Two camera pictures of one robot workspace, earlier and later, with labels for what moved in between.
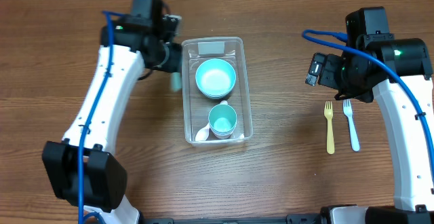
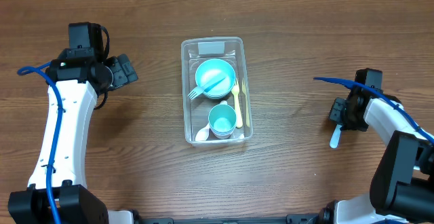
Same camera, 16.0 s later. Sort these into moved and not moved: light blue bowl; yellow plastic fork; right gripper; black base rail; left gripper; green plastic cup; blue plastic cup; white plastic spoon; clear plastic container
Moved: right gripper; left gripper; yellow plastic fork
Not moved: white plastic spoon; green plastic cup; blue plastic cup; clear plastic container; black base rail; light blue bowl
